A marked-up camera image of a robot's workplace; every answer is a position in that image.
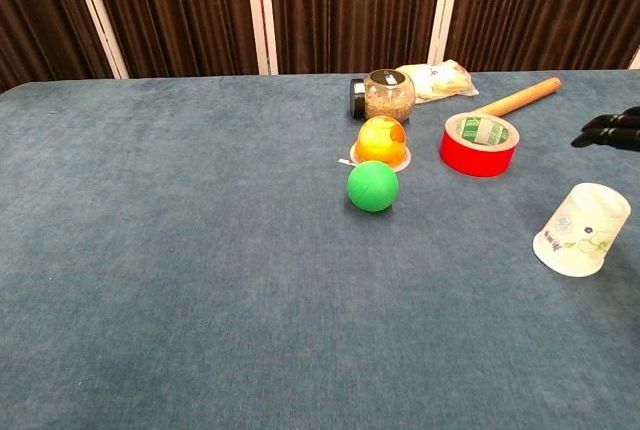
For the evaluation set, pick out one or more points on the dark brown curtain panel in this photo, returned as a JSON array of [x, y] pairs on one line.
[[175, 10], [350, 10], [540, 5], [40, 15]]

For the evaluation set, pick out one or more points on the white round container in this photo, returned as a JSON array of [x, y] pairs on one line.
[[580, 230]]

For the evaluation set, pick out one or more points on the white partition post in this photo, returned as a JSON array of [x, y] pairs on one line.
[[445, 10], [97, 15], [262, 15], [636, 60]]

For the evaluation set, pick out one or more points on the orange jelly cup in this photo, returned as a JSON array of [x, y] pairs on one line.
[[380, 142]]

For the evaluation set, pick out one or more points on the wooden rolling pin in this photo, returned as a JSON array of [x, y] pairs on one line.
[[525, 95]]

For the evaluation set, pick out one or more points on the glass jar with black lid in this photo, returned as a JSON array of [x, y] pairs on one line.
[[387, 97]]

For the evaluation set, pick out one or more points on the red tape roll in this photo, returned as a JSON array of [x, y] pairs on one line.
[[475, 160]]

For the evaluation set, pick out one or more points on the blue table cloth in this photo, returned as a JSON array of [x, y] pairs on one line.
[[200, 250]]

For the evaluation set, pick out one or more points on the green ball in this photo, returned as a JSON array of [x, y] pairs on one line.
[[372, 186]]

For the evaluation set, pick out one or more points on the clear plastic snack bag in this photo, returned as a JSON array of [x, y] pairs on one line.
[[445, 82]]

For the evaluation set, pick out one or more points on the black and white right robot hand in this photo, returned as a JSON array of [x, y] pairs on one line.
[[617, 130]]

